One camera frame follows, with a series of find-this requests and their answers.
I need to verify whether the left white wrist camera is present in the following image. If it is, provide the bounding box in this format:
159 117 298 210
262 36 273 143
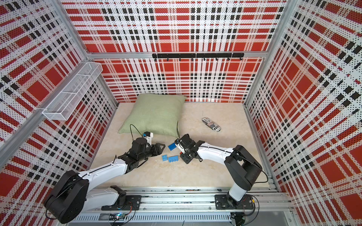
142 131 154 143

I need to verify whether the blue 2x4 lego brick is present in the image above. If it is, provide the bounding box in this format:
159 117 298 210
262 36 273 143
168 143 177 151

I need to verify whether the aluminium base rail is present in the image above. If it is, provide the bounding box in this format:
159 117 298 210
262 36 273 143
72 187 294 226

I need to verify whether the green square cushion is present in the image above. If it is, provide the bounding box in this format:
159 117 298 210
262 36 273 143
118 94 186 137

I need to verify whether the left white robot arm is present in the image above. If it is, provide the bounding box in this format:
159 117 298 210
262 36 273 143
43 137 166 224

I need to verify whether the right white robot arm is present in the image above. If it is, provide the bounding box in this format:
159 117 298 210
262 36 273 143
174 134 263 206

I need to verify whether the black wall hook rail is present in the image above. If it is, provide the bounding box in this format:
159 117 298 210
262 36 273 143
152 53 245 60

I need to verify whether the silver remote control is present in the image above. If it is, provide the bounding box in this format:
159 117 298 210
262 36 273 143
202 117 221 132

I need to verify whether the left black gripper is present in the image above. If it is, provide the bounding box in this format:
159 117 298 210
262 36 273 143
138 143 166 162

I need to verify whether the white wire mesh basket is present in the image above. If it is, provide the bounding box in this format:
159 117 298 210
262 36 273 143
42 62 103 121

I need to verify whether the green circuit board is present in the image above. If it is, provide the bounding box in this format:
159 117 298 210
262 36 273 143
108 213 126 221

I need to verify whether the light blue 2x4 brick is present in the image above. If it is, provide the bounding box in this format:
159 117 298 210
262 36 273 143
168 156 179 163

